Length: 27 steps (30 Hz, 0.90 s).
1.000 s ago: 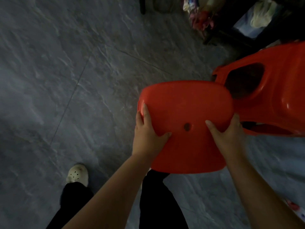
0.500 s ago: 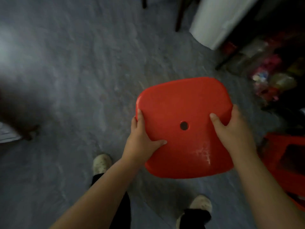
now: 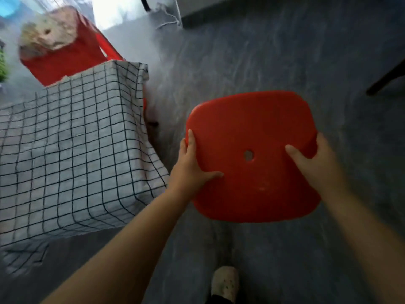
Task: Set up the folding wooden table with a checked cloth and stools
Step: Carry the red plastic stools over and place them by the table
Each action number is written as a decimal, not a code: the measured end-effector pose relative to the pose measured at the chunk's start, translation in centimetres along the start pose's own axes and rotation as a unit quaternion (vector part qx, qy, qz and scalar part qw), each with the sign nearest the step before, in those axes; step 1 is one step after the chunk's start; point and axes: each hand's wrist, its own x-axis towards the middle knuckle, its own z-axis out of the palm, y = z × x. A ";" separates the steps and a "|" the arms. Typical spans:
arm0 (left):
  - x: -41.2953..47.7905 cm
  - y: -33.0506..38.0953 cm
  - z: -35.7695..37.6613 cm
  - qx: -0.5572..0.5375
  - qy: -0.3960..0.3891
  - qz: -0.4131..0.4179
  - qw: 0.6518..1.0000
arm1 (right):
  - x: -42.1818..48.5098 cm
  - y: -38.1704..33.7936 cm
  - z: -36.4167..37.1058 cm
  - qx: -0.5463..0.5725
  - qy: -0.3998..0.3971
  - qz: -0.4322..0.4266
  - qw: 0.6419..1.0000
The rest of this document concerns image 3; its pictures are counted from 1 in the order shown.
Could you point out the person's right hand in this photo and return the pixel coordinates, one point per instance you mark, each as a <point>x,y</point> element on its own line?
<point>319,169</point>

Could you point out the person's left hand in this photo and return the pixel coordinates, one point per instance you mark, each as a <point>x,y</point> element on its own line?
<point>186,175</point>

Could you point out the person's left middle finger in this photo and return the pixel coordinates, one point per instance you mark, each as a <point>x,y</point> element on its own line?
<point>182,149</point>

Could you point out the person's left thumb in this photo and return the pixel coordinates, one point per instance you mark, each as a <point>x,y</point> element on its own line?
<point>211,176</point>

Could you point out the person's right thumb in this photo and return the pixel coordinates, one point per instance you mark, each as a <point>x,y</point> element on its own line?
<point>296,154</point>

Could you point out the red plastic stool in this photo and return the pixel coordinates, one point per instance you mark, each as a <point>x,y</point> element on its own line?
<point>253,139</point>

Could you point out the person's left forearm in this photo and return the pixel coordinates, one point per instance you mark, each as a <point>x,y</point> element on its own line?
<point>123,250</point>

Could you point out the person's right forearm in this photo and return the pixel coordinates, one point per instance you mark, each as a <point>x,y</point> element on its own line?
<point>370,243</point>

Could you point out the white clog shoe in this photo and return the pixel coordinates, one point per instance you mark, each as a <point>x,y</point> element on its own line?
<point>225,283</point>

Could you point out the white black grid tablecloth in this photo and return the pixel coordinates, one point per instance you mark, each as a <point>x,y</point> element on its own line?
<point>72,155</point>

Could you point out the black furniture leg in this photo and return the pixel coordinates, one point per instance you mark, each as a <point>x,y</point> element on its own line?
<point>386,79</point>

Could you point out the red plastic chair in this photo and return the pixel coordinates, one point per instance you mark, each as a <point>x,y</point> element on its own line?
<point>63,60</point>

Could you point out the beige floral cushion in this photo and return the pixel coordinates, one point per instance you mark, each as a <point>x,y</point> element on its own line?
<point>47,31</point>

